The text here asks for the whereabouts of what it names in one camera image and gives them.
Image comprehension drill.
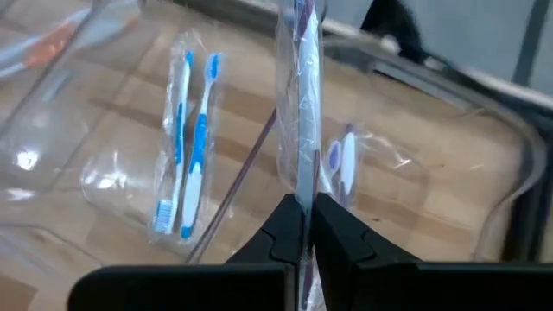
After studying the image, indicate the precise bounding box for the black table clamp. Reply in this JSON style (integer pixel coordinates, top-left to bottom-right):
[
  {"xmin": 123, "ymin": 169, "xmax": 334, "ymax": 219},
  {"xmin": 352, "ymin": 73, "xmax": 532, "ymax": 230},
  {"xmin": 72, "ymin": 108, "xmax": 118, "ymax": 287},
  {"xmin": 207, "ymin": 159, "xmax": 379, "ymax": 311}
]
[{"xmin": 360, "ymin": 0, "xmax": 429, "ymax": 64}]

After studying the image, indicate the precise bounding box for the blue white toothbrush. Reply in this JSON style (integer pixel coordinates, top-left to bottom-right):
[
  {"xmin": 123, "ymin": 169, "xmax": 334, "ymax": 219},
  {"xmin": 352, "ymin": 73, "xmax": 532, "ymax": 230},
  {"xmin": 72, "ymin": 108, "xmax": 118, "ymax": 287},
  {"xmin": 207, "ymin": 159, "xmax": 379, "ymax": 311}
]
[
  {"xmin": 177, "ymin": 51, "xmax": 224, "ymax": 241},
  {"xmin": 151, "ymin": 48, "xmax": 195, "ymax": 237}
]

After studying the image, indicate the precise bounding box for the orange white toothbrush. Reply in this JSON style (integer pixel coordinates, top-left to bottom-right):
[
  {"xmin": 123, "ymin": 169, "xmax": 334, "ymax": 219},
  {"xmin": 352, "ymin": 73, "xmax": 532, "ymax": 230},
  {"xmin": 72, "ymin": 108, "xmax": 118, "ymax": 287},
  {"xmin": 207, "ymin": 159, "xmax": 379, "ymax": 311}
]
[{"xmin": 0, "ymin": 6, "xmax": 142, "ymax": 81}]

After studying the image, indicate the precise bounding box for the purple white toothbrush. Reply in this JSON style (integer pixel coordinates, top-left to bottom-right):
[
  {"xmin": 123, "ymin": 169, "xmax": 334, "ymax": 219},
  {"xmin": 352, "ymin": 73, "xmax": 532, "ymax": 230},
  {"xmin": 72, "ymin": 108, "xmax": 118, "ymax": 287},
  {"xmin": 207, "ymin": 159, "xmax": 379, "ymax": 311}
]
[
  {"xmin": 275, "ymin": 0, "xmax": 326, "ymax": 311},
  {"xmin": 339, "ymin": 123, "xmax": 359, "ymax": 208},
  {"xmin": 326, "ymin": 138, "xmax": 345, "ymax": 195}
]

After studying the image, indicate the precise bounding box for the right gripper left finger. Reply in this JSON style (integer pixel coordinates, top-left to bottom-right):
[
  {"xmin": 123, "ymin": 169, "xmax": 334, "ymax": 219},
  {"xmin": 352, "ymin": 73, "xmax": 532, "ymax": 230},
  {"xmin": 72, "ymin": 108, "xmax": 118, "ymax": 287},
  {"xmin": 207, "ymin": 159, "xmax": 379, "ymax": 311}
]
[{"xmin": 67, "ymin": 193, "xmax": 308, "ymax": 311}]

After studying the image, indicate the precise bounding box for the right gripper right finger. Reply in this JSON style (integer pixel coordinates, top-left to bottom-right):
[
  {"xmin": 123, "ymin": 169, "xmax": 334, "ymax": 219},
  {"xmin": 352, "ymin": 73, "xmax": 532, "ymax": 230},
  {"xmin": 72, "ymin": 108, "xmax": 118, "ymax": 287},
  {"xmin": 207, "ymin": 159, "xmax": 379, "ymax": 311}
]
[{"xmin": 310, "ymin": 192, "xmax": 553, "ymax": 311}]

